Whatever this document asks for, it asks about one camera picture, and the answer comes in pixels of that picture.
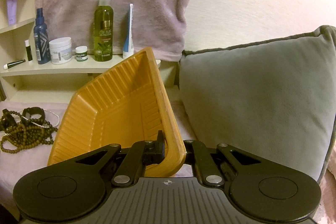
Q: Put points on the black white lip balm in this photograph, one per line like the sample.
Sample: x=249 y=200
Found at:
x=28 y=51

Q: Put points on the small green lidded jar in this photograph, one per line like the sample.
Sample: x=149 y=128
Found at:
x=81 y=53

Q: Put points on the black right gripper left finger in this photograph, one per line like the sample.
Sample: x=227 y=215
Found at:
x=159 y=147

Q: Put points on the purple tube on shelf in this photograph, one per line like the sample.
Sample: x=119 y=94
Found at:
x=12 y=11

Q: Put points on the cream wooden shelf unit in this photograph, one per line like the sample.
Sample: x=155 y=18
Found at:
x=31 y=82

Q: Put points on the lying dark green tube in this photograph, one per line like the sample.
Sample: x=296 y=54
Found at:
x=13 y=64

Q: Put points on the mauve fleece blanket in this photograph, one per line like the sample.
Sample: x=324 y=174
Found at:
x=14 y=166

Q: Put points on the dark blue spray bottle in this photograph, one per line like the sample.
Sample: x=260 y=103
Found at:
x=41 y=38

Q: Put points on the green olive spray bottle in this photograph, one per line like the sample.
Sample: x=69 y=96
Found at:
x=103 y=31

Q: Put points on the white cream jar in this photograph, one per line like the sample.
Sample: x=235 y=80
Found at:
x=60 y=50

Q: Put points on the orange plastic ribbed tray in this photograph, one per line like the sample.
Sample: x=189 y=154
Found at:
x=126 y=104

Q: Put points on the grey cushion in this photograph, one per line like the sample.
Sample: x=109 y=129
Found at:
x=274 y=99

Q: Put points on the blue white tube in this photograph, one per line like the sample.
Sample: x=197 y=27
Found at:
x=128 y=47

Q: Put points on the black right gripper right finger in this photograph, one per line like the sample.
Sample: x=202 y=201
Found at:
x=189 y=151

